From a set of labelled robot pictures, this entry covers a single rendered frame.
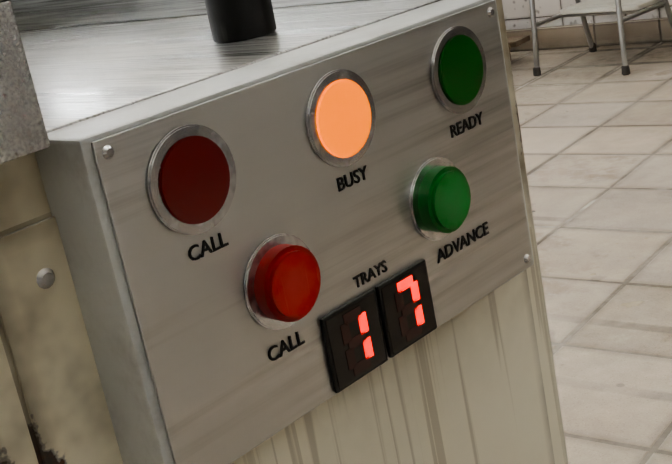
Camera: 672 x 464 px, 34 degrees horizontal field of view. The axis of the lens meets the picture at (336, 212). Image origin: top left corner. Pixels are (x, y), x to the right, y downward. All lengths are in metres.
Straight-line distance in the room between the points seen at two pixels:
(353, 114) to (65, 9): 0.41
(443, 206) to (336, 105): 0.08
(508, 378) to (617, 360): 1.44
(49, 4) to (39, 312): 0.47
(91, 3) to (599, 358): 1.44
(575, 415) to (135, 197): 1.54
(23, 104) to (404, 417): 0.27
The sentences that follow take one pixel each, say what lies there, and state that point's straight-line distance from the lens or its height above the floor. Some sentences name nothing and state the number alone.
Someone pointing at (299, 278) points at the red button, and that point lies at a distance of 0.42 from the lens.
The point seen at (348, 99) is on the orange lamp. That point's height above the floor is 0.82.
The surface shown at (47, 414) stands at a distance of 0.41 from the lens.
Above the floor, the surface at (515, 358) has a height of 0.64.
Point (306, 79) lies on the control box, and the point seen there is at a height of 0.83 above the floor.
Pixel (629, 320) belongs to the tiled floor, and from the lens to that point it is 2.20.
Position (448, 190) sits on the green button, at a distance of 0.49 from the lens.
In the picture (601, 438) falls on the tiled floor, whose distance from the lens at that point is 1.81.
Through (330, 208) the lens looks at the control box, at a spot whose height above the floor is 0.78.
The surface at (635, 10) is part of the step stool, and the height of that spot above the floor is 0.21.
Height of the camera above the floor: 0.90
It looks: 17 degrees down
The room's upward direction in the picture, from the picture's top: 11 degrees counter-clockwise
